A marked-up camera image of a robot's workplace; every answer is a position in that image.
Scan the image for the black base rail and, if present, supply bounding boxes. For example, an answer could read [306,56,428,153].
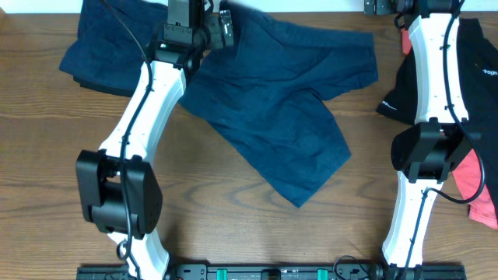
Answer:
[75,262,467,280]

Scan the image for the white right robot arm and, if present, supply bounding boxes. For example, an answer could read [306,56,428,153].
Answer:
[365,0,480,279]

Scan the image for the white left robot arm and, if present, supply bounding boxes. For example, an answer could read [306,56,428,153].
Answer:
[75,1,235,279]

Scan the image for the black and coral t-shirt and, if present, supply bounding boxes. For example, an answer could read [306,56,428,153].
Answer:
[375,17,498,230]

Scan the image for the blue shorts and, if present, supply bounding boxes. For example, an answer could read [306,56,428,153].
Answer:
[180,1,378,207]

